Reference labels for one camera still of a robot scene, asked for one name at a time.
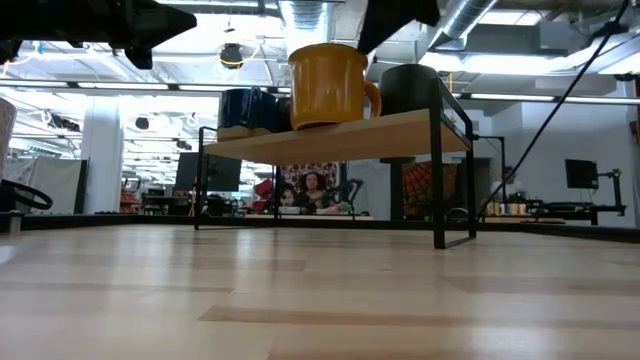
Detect long ceiling light strip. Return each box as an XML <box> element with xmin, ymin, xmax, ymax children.
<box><xmin>0</xmin><ymin>79</ymin><xmax>640</xmax><ymax>106</ymax></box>

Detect wooden shelf with black frame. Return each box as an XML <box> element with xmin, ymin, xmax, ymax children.
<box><xmin>194</xmin><ymin>77</ymin><xmax>477</xmax><ymax>250</ymax></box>

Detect black pedestal stand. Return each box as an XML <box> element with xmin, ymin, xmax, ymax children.
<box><xmin>379</xmin><ymin>156</ymin><xmax>416</xmax><ymax>222</ymax></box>

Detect white pillar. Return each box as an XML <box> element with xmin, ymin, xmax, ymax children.
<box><xmin>81</xmin><ymin>97</ymin><xmax>125</xmax><ymax>215</ymax></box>

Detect patterned wall hanging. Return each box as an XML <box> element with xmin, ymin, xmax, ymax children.
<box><xmin>279</xmin><ymin>162</ymin><xmax>341</xmax><ymax>201</ymax></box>

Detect black table frame rails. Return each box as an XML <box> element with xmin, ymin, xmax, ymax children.
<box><xmin>0</xmin><ymin>212</ymin><xmax>640</xmax><ymax>245</ymax></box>

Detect black monitor on arm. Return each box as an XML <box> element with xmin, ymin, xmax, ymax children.
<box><xmin>564</xmin><ymin>158</ymin><xmax>600</xmax><ymax>190</ymax></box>

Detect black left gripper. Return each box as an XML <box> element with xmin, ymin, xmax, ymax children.
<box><xmin>0</xmin><ymin>0</ymin><xmax>198</xmax><ymax>71</ymax></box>

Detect ribbed silver ventilation duct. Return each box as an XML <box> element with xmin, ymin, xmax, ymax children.
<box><xmin>277</xmin><ymin>0</ymin><xmax>346</xmax><ymax>49</ymax></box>

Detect black curved cable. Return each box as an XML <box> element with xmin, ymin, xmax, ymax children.
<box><xmin>0</xmin><ymin>178</ymin><xmax>54</xmax><ymax>211</ymax></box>

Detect black desk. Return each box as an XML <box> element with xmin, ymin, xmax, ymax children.
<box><xmin>529</xmin><ymin>199</ymin><xmax>629</xmax><ymax>226</ymax></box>

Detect white partition board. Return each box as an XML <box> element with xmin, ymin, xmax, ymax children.
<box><xmin>2</xmin><ymin>157</ymin><xmax>89</xmax><ymax>215</ymax></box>

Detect black mug yellow inside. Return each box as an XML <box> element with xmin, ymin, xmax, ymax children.
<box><xmin>378</xmin><ymin>63</ymin><xmax>444</xmax><ymax>117</ymax></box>

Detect black hanging dome device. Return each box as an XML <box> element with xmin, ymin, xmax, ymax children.
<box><xmin>219</xmin><ymin>42</ymin><xmax>245</xmax><ymax>70</ymax></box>

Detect black computer monitor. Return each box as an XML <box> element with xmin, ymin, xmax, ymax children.
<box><xmin>174</xmin><ymin>152</ymin><xmax>244</xmax><ymax>194</ymax></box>

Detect red object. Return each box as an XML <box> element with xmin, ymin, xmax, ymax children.
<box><xmin>252</xmin><ymin>178</ymin><xmax>275</xmax><ymax>212</ymax></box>

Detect orange patterned tapestry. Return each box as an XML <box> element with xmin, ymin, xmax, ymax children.
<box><xmin>402</xmin><ymin>160</ymin><xmax>460</xmax><ymax>220</ymax></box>

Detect blue mug with tan base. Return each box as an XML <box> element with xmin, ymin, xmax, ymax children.
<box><xmin>217</xmin><ymin>87</ymin><xmax>279</xmax><ymax>142</ymax></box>

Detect green black device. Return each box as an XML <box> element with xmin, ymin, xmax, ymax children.
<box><xmin>334</xmin><ymin>178</ymin><xmax>365</xmax><ymax>215</ymax></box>

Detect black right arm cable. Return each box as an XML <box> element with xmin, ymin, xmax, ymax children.
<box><xmin>477</xmin><ymin>0</ymin><xmax>630</xmax><ymax>220</ymax></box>

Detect person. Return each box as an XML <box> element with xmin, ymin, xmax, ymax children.
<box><xmin>292</xmin><ymin>171</ymin><xmax>336</xmax><ymax>214</ymax></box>

